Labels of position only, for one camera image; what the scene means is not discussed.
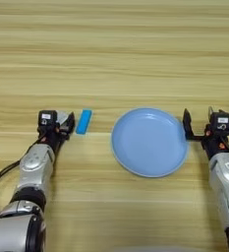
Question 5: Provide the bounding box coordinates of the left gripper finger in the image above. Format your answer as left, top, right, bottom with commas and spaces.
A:
66, 111, 77, 135

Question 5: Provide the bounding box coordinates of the left gripper labelled black box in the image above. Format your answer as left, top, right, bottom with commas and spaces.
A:
37, 109, 59, 128

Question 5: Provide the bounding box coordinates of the right gripper labelled black box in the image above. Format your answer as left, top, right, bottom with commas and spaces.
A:
208, 111, 229, 132

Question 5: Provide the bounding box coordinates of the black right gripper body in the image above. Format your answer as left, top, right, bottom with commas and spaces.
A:
185, 126, 229, 160

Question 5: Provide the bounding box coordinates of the blue rectangular block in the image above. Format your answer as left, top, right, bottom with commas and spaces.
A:
75, 109, 93, 135

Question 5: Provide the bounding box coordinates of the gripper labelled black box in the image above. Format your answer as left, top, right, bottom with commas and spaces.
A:
208, 111, 229, 132
37, 109, 59, 128

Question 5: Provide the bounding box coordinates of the light blue round plate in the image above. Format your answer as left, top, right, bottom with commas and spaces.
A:
111, 107, 190, 179

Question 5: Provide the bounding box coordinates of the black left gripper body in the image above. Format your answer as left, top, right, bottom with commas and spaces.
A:
36, 126, 70, 155

